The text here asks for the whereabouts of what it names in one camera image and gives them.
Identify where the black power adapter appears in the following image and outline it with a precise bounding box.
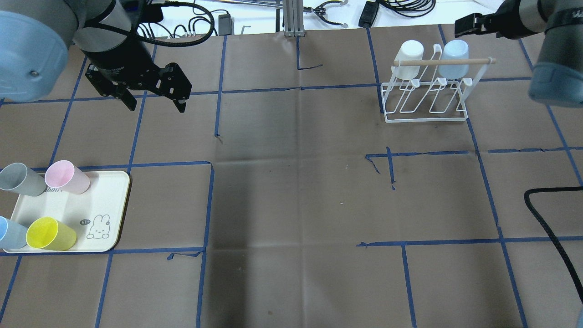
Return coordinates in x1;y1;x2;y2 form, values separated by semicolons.
358;0;379;28

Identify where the light blue plastic cup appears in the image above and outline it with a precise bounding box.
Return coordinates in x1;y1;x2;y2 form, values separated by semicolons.
438;40;469;80

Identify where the aluminium frame post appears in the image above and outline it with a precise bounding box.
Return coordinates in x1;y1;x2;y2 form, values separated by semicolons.
282;0;305;37

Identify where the grey plastic cup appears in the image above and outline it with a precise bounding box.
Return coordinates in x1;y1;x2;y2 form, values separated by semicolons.
0;163;47;197

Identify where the pink plastic cup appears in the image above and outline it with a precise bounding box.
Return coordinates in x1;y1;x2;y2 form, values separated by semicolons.
44;160;90;195

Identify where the cream serving tray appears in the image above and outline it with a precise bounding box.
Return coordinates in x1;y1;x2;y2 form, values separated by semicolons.
10;171;130;253

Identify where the white plastic cup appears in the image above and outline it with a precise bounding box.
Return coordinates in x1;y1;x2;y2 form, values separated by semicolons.
391;40;424;80

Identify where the reach grabber tool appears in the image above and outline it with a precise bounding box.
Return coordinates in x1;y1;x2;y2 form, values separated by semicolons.
196;0;349;28

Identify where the white wire cup rack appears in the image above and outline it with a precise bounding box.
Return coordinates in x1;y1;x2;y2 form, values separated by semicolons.
381;44;497;124

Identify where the coiled black cable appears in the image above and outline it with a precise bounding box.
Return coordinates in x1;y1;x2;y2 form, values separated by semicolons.
378;0;437;18

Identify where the yellow plastic cup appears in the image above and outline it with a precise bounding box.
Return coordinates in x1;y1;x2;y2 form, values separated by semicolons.
26;216;77;251

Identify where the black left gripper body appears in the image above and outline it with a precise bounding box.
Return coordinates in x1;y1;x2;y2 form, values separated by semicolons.
85;39;169;96

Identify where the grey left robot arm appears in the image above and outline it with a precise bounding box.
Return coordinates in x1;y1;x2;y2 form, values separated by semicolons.
1;0;192;113

